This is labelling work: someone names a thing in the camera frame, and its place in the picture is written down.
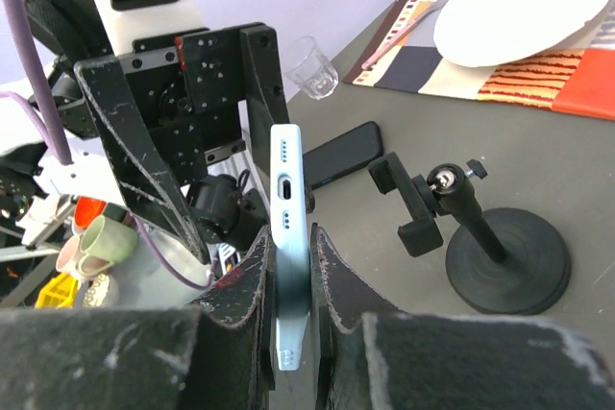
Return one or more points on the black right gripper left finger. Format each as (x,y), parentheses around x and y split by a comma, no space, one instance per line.
(212,354)

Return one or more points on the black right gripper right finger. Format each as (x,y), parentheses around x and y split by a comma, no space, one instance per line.
(373,355)

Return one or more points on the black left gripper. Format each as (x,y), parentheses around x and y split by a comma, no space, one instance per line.
(198,76)

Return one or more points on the light blue smartphone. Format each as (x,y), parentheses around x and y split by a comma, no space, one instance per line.
(289,231)

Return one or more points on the black round-base phone stand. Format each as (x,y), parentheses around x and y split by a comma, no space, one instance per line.
(505,260)

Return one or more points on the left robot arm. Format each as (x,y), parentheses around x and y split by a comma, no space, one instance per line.
(52,36)

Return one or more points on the clear drinking glass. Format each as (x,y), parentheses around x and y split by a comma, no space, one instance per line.
(305,65)

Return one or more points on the green mug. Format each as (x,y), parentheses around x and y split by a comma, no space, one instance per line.
(104,244)

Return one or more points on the black smartphone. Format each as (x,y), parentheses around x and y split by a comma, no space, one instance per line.
(343,155)

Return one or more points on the yellow plastic crate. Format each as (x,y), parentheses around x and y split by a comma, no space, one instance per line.
(59,292)

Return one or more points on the pink mug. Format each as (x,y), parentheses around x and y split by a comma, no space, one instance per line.
(72,256)

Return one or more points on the patterned orange placemat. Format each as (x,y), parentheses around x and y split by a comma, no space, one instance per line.
(575,77)

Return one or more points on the white plate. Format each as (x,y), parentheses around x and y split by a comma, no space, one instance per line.
(481,33)

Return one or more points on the fork with pink handle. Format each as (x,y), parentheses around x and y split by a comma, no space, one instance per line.
(402,33)

